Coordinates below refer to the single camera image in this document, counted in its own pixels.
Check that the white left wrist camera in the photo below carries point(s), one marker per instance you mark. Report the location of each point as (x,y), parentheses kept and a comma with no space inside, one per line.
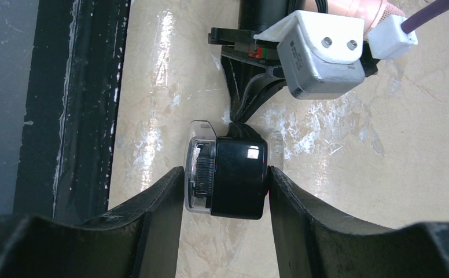
(319,53)

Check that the pink recorder flute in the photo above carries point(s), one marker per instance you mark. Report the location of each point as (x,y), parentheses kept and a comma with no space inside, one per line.
(372,11)

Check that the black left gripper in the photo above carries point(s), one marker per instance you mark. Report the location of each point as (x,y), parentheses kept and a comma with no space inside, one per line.
(252,68)

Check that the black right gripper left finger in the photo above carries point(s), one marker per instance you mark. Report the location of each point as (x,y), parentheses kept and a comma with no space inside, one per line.
(138,238)

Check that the black metronome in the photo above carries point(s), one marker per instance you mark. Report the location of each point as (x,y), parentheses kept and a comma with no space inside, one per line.
(240,174)

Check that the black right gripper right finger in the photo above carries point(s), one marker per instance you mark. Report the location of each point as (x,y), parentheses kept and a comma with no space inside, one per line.
(315,239)

